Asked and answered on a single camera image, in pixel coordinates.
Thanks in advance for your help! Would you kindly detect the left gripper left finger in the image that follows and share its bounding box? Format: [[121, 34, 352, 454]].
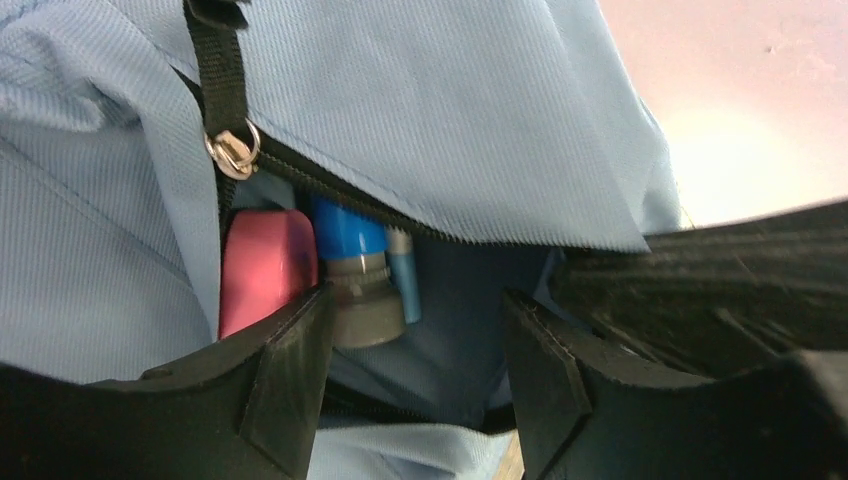
[[1, 285, 334, 479]]

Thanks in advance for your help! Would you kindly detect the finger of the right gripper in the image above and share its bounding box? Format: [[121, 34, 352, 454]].
[[549, 202, 847, 378]]

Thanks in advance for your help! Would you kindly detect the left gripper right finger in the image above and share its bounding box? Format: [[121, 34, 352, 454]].
[[503, 290, 847, 479]]

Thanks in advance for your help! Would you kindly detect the pink eraser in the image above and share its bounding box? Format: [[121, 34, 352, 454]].
[[218, 210, 319, 339]]

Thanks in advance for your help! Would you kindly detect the blue white pen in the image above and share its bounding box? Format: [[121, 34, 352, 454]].
[[386, 228, 422, 324]]

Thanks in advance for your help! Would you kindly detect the light blue backpack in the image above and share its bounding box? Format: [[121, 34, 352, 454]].
[[1, 1, 680, 479]]

